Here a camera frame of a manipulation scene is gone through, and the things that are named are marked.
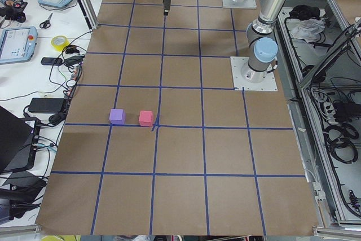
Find black power adapter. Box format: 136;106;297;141
28;98;64;113

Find purple foam block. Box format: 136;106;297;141
109;108;126;125

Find black handled scissors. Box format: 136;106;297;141
39;13;53;29

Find pink foam block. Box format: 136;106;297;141
138;110;154;127

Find grey phone device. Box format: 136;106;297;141
41;57;63;66

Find blue teach pendant near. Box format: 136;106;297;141
1;26;38;64

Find black power strip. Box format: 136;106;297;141
64;63;83;111

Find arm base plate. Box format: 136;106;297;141
222;0;257;10
230;56;278;91

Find black laptop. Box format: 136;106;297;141
1;107;40;173

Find white crumpled cloth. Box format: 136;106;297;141
290;19;325;43

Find yellow tape roll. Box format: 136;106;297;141
51;35;70;52

